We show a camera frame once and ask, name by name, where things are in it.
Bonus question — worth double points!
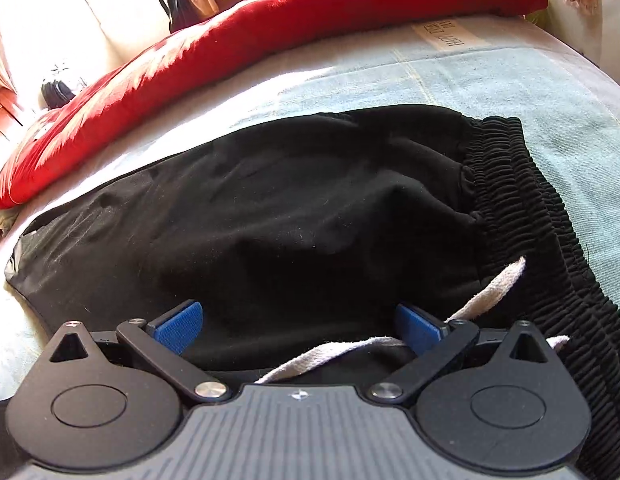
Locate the black bag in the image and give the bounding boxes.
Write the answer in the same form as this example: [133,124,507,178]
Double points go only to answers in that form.
[40,79,79,110]

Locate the black pants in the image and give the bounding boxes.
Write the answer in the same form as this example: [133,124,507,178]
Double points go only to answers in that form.
[4,104,620,480]

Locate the bed with teal plaid sheet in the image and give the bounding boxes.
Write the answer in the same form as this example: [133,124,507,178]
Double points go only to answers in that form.
[0,10,620,401]

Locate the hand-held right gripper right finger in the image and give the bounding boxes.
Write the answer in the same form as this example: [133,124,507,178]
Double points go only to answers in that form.
[368,302,561,406]

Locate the red duvet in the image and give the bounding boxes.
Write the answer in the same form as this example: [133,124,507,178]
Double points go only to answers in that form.
[0,0,556,210]

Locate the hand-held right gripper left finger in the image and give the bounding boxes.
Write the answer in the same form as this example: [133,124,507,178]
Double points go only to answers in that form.
[50,300,229,406]

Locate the wooden headboard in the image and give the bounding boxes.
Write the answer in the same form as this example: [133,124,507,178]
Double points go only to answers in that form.
[0,87,26,161]

